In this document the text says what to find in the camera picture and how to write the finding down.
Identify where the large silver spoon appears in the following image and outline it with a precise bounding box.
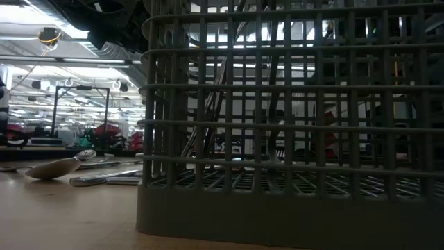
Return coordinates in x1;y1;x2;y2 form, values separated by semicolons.
0;158;83;181

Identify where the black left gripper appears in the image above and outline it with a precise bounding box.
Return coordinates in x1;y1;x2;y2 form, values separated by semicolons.
48;0;152;55

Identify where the black metal frame rig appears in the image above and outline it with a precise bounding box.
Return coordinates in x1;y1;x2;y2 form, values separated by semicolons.
51;85;111;139

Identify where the black yellow cable reel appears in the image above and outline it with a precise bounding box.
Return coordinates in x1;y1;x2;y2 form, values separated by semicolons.
37;26;63;56

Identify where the black aluminium table frame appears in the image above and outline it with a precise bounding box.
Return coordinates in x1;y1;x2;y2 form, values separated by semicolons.
0;147;145;162

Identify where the metal knife handle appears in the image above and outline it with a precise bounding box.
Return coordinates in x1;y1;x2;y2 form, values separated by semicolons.
69;169;140;188

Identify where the red bag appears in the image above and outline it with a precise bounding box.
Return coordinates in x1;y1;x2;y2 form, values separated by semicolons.
93;123;121;138

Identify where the silver ceiling duct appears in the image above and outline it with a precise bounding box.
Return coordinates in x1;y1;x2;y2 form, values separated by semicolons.
26;0;148;88

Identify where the grey plastic cutlery basket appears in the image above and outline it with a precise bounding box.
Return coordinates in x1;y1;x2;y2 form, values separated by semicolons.
136;0;444;250

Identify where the silver cutlery piece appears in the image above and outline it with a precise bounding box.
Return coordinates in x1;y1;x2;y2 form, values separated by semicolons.
180;51;230;159

